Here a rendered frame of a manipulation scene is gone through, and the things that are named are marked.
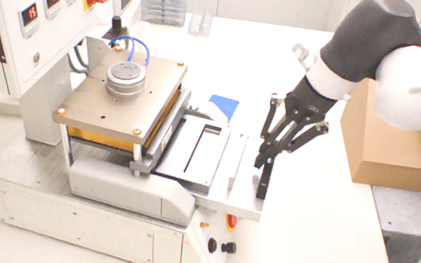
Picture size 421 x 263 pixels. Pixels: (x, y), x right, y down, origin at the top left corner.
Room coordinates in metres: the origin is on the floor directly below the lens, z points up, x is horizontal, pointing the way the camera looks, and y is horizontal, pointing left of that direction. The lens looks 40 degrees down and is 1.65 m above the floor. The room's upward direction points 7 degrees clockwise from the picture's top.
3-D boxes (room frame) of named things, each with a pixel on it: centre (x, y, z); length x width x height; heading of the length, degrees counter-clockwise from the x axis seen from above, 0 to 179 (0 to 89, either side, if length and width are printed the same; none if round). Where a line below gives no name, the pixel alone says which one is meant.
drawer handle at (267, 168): (0.68, -0.14, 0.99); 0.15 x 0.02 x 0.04; 169
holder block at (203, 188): (0.72, 0.05, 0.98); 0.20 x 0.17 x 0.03; 169
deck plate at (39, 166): (0.75, 0.21, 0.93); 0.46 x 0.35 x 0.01; 79
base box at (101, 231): (0.76, 0.17, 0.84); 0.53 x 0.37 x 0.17; 79
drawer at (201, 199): (0.71, 0.00, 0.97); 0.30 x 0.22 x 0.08; 79
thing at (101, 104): (0.77, 0.20, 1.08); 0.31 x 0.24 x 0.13; 169
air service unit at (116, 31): (0.99, 0.26, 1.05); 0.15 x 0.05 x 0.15; 169
